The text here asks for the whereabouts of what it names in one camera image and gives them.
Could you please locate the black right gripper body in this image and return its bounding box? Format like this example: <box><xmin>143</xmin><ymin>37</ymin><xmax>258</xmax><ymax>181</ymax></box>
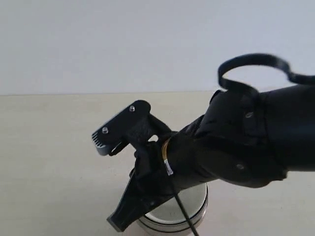
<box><xmin>127</xmin><ymin>137</ymin><xmax>197</xmax><ymax>214</ymax></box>

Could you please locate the stainless steel bowl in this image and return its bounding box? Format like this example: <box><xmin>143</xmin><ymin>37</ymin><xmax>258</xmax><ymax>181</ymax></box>
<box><xmin>137</xmin><ymin>183</ymin><xmax>209</xmax><ymax>236</ymax></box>

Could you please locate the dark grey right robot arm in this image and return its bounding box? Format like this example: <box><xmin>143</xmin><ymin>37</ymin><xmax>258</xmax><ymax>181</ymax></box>
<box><xmin>108</xmin><ymin>85</ymin><xmax>315</xmax><ymax>232</ymax></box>

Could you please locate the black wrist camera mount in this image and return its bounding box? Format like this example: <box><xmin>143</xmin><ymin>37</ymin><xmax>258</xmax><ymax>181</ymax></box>
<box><xmin>92</xmin><ymin>100</ymin><xmax>172</xmax><ymax>156</ymax></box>

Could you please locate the black camera cable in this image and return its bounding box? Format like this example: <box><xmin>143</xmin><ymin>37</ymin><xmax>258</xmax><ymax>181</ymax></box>
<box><xmin>162</xmin><ymin>52</ymin><xmax>315</xmax><ymax>236</ymax></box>

